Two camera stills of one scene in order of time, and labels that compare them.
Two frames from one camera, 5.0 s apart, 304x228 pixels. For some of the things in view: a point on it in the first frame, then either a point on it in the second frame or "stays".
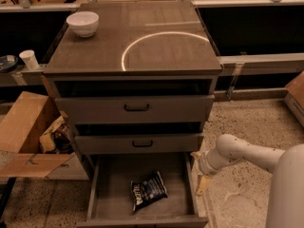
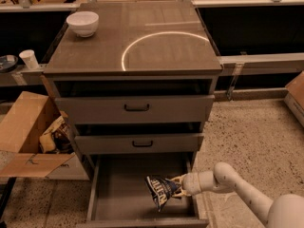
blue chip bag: [147, 189] -> [161, 189]
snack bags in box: [58, 139] stays
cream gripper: [203, 164] -> [191, 183]
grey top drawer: [136, 109] stays
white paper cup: [29, 58] stays
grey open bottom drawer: [110, 202] stays
